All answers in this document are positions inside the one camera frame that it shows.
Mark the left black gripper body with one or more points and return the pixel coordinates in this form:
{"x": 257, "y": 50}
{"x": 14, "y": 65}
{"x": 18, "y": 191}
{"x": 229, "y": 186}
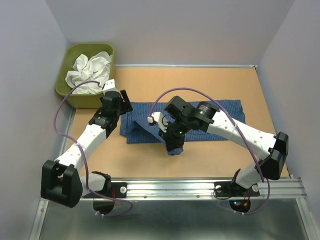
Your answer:
{"x": 119, "y": 111}

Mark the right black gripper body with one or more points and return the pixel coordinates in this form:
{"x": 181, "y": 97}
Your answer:
{"x": 175, "y": 133}

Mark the blue checkered long sleeve shirt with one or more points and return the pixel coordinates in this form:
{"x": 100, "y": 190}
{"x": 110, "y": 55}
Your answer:
{"x": 135, "y": 127}

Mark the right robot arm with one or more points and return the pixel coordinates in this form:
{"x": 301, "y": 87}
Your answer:
{"x": 269, "y": 150}

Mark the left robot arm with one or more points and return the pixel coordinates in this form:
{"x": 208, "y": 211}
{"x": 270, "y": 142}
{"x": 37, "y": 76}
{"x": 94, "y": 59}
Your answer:
{"x": 60, "y": 178}

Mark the green plastic bin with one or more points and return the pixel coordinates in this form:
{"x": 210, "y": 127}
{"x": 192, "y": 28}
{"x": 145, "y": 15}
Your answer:
{"x": 86, "y": 100}

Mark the white crumpled shirt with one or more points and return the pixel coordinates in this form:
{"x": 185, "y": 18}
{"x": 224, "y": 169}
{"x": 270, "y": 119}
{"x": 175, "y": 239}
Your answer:
{"x": 97, "y": 68}

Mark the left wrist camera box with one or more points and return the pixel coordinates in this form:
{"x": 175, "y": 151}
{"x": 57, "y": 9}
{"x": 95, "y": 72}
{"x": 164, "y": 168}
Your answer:
{"x": 110, "y": 86}

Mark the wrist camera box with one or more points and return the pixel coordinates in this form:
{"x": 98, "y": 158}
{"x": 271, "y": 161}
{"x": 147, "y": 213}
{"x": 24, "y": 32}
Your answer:
{"x": 157, "y": 118}
{"x": 110, "y": 86}

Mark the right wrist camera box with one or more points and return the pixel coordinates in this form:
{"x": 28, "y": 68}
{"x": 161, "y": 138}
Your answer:
{"x": 157, "y": 118}

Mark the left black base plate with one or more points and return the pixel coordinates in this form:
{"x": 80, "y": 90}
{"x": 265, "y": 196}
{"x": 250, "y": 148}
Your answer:
{"x": 117, "y": 190}

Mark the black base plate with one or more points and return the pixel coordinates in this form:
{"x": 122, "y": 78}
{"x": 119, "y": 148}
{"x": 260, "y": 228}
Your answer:
{"x": 117, "y": 190}
{"x": 226, "y": 189}

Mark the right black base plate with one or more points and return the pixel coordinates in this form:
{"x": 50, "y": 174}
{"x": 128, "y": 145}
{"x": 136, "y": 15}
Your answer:
{"x": 226, "y": 189}

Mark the aluminium mounting rail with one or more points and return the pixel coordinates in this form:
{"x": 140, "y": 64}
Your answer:
{"x": 153, "y": 175}

